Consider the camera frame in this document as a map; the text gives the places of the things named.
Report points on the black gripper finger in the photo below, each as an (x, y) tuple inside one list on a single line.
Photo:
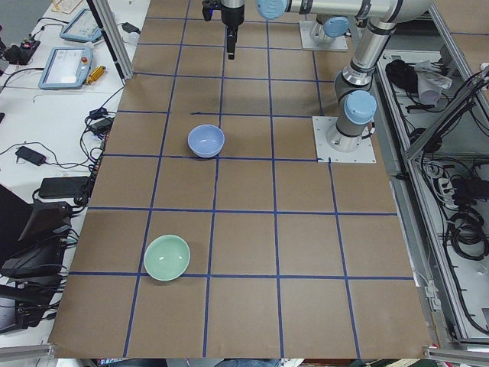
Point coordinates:
[(231, 40)]

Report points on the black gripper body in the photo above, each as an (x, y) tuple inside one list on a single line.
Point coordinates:
[(232, 16)]

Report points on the green ceramic bowl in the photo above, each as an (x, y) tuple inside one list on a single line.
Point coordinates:
[(167, 258)]

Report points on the blue ceramic bowl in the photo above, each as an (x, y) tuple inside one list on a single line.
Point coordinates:
[(206, 141)]

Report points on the black power adapter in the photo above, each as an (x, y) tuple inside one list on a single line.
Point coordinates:
[(130, 28)]

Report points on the yellow cylindrical tool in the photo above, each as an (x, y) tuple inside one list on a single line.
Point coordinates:
[(95, 74)]

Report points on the far teach pendant tablet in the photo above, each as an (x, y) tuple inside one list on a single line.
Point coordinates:
[(82, 28)]

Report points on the teach pendant tablet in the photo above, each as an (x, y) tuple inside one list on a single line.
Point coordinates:
[(66, 68), (82, 28)]

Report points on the near teach pendant tablet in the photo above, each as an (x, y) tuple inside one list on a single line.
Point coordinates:
[(66, 68)]

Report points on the black power brick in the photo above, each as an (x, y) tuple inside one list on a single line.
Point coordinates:
[(62, 187)]

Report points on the black smartphone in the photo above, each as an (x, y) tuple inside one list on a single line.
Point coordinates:
[(31, 156)]

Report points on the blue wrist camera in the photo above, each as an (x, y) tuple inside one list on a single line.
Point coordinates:
[(208, 7)]

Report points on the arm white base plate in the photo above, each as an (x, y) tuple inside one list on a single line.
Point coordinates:
[(333, 147), (313, 37)]

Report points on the aluminium frame post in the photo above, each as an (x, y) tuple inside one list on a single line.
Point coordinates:
[(105, 20)]

